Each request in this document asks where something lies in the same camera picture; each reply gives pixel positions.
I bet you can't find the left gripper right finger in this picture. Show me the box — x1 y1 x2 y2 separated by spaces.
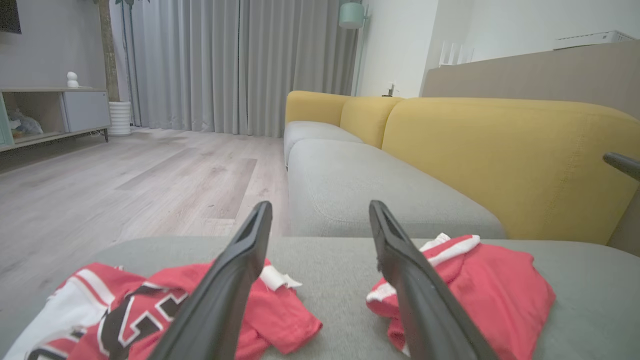
368 200 499 360

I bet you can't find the black wall television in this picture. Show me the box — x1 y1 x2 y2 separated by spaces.
0 0 22 35

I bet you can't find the grey curtain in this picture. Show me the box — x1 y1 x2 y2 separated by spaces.
110 0 361 138

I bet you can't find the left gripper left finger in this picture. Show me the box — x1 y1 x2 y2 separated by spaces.
148 201 274 360

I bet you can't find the white slatted box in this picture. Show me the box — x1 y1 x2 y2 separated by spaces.
552 30 637 51

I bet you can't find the grey plush toy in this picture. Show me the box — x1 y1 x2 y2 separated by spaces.
7 110 45 140

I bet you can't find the red shorts white trim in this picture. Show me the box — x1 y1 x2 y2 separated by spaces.
366 232 557 360

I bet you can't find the yellow and grey sofa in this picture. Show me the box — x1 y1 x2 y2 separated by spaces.
282 90 640 246

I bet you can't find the white router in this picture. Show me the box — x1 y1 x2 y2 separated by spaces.
439 41 475 67

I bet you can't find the teal floor lamp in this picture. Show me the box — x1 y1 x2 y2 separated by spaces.
338 0 371 97

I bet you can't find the brown plant trunk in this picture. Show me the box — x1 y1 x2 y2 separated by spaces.
92 0 150 103

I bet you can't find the beige TV cabinet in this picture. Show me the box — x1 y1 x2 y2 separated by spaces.
0 87 112 153

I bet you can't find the white ribbed planter pot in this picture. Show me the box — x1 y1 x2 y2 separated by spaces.
108 101 132 137

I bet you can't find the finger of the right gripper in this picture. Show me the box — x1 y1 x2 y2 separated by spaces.
602 152 640 182

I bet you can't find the red basketball jersey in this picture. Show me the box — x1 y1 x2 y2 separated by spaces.
2 257 323 360

